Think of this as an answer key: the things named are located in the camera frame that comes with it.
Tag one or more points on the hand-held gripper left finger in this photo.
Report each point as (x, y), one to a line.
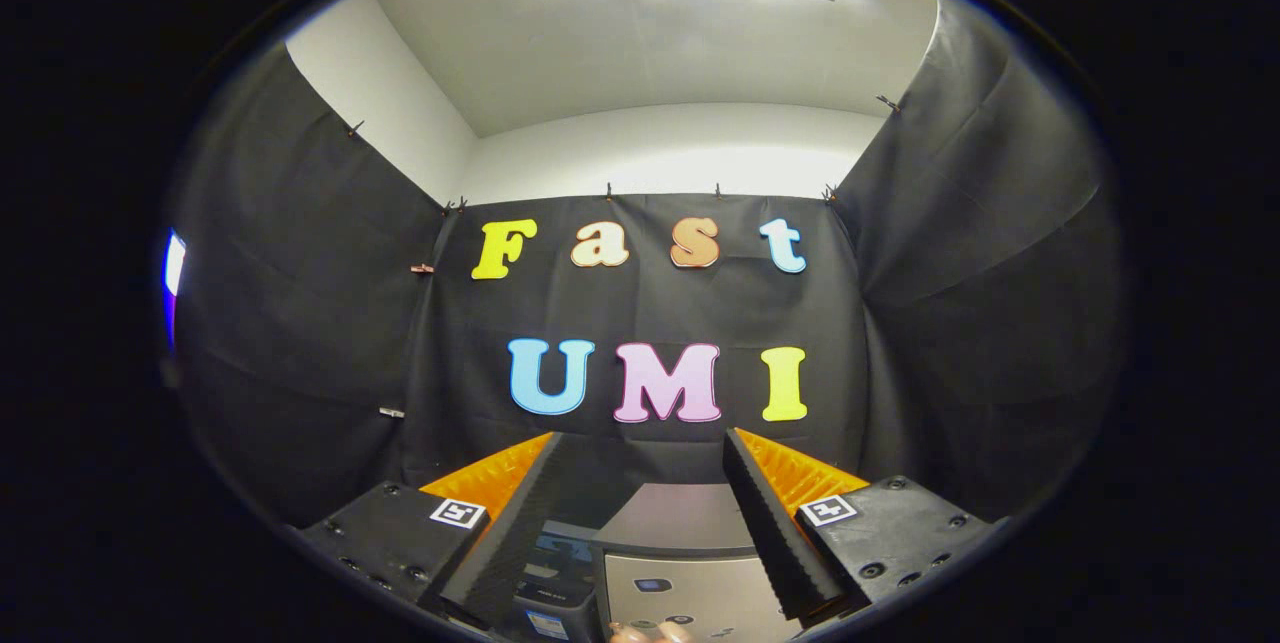
(505, 543)

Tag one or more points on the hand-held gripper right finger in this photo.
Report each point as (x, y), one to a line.
(775, 533)

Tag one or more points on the grey washing machine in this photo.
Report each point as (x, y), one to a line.
(700, 593)

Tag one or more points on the black backdrop cloth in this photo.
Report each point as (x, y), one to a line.
(650, 313)

